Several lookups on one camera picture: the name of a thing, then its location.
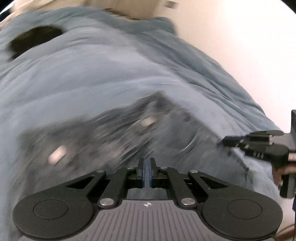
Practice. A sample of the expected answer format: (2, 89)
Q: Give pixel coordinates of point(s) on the person's right hand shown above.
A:
(278, 173)

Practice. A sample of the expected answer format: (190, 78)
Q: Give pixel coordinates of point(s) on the beige curtain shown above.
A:
(124, 8)

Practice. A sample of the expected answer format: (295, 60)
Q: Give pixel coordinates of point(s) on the denim shorts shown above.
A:
(111, 136)

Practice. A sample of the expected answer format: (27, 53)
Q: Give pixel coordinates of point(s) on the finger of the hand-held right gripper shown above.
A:
(233, 141)

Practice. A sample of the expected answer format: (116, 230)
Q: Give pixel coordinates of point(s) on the black cloth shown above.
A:
(32, 40)

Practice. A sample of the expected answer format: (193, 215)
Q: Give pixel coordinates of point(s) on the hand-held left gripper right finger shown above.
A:
(150, 172)

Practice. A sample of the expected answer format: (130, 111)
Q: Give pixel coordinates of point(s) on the grey wall socket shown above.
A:
(171, 4)

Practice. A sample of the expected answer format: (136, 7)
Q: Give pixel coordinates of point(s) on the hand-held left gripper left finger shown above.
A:
(143, 172)

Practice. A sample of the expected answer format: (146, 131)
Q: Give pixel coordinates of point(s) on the blue fleece blanket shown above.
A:
(104, 74)

